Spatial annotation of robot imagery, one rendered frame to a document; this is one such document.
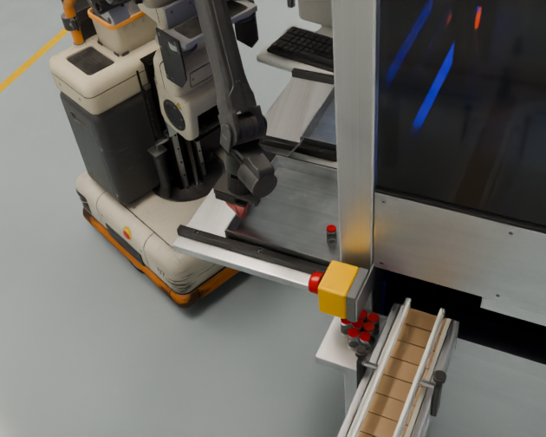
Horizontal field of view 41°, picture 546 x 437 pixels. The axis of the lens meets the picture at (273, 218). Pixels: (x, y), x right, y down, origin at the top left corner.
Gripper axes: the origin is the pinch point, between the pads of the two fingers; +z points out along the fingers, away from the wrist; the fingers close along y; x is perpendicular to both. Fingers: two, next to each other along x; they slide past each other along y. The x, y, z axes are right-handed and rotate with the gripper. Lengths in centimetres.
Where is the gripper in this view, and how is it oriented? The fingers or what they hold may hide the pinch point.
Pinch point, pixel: (242, 214)
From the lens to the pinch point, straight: 160.5
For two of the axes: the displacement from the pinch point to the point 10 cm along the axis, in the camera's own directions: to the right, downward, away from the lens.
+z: 0.1, 6.7, 7.4
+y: 9.1, 3.0, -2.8
